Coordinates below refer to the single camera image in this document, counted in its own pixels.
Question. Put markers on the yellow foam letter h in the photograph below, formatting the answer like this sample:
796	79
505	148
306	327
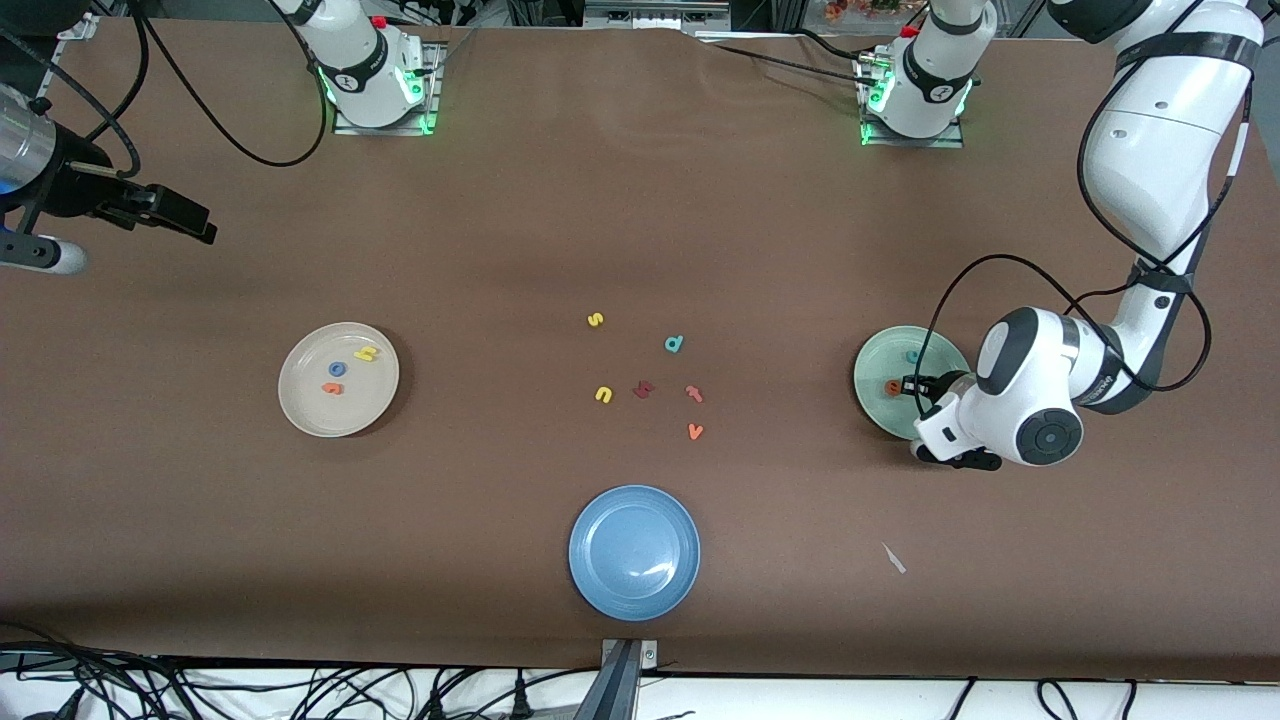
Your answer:
367	354

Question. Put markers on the blue round plate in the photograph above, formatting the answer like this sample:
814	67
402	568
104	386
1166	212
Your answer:
634	553

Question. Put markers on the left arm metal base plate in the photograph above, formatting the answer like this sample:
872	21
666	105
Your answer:
950	142

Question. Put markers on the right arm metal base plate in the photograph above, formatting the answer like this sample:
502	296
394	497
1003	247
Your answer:
436	90

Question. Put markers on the small white paper scrap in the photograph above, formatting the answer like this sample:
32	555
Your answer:
893	558

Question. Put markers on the dark red letter k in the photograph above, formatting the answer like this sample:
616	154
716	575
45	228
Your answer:
643	390

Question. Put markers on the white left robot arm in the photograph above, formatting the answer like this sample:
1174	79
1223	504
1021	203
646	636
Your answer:
1160	150

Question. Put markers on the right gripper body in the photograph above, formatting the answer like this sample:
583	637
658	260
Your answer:
72	183

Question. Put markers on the aluminium frame profile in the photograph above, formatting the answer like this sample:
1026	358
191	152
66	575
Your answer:
80	28

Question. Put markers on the beige round plate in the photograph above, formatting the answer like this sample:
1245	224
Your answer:
320	410

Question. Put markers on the grey metal equipment box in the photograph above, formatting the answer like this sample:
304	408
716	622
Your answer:
650	15

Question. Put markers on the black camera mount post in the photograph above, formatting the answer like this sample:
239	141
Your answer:
612	695

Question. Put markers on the orange artificial flowers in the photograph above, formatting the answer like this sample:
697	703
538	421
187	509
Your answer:
850	10

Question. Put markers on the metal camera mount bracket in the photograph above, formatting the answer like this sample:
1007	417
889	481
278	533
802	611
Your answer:
648	655

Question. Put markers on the green round plate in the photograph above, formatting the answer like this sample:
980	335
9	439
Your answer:
880	405

